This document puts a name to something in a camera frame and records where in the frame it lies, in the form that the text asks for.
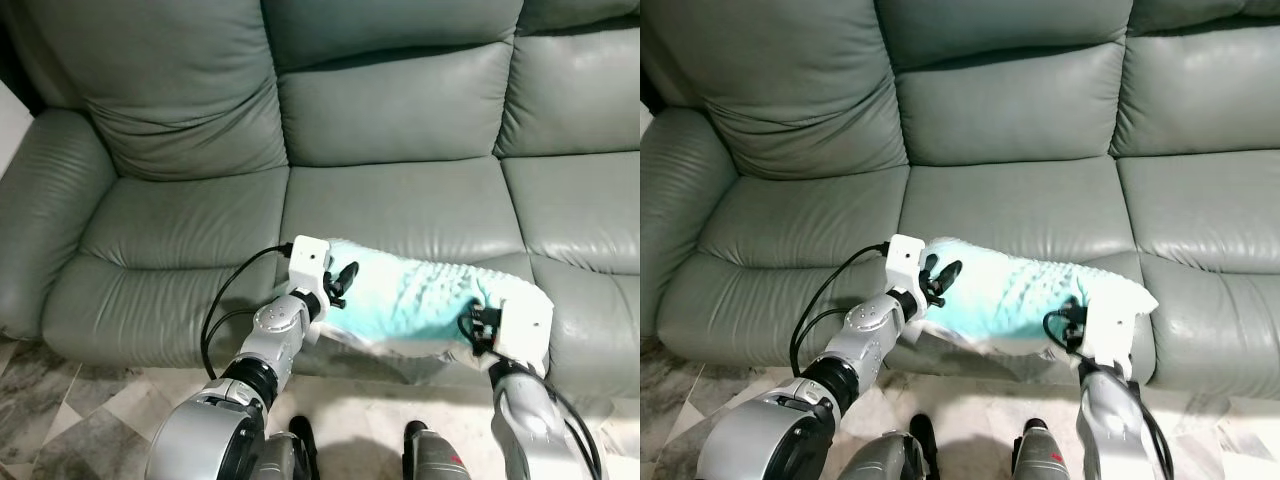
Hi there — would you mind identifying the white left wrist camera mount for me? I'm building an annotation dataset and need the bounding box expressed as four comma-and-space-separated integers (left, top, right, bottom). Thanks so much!
885, 234, 927, 299
287, 236, 333, 303

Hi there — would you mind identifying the grey right robot leg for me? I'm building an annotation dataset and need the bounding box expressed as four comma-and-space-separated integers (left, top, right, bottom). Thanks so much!
403, 420, 477, 480
1010, 418, 1077, 480

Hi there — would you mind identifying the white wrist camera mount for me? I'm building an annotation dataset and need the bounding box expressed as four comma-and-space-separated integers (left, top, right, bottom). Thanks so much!
493, 297, 556, 379
1085, 295, 1161, 376
885, 234, 927, 299
287, 236, 333, 303

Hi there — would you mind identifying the turquoise fleece pillow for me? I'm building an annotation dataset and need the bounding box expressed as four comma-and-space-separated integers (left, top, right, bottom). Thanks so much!
918, 236, 1161, 359
318, 237, 556, 363

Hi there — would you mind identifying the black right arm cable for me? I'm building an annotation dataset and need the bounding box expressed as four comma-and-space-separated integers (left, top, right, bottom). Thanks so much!
1043, 308, 1176, 480
457, 310, 605, 480

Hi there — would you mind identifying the grey left robot leg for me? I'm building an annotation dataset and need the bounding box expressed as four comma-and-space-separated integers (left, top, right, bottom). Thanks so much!
840, 415, 941, 480
255, 415, 322, 480

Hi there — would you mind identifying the grey robot leg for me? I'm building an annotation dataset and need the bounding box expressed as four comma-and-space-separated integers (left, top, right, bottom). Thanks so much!
403, 420, 477, 480
1010, 418, 1077, 480
840, 415, 941, 480
255, 415, 322, 480

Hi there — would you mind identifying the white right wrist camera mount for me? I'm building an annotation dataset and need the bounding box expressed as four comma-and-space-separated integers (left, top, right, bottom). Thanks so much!
1085, 295, 1161, 376
493, 297, 556, 379

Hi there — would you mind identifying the green leather sofa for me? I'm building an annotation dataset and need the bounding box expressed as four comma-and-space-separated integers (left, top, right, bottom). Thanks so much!
640, 0, 1280, 401
0, 0, 641, 401

